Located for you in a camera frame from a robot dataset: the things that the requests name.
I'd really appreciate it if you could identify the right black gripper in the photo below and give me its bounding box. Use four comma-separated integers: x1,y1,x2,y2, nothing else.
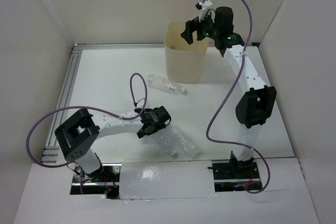
181,9,221,45

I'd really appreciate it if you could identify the clear bottle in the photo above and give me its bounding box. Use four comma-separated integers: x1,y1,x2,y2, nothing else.
147,74,186,94
154,132,178,159
167,125,201,158

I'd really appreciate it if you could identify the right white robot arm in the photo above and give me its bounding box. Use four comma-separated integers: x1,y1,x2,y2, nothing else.
181,4,277,178

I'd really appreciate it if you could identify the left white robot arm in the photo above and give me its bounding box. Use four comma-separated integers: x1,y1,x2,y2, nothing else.
55,106,171,182

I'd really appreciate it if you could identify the beige plastic bin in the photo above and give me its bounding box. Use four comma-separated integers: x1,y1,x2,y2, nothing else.
164,21,209,83

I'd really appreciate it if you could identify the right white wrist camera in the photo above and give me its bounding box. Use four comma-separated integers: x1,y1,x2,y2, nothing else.
195,0,212,22

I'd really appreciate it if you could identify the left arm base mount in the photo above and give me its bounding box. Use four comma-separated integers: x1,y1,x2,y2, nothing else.
67,163,121,199

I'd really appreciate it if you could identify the aluminium frame rail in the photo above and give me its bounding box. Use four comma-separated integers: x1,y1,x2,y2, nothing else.
41,42,260,159

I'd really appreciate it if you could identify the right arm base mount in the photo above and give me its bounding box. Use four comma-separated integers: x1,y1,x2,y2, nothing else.
207,152,262,193

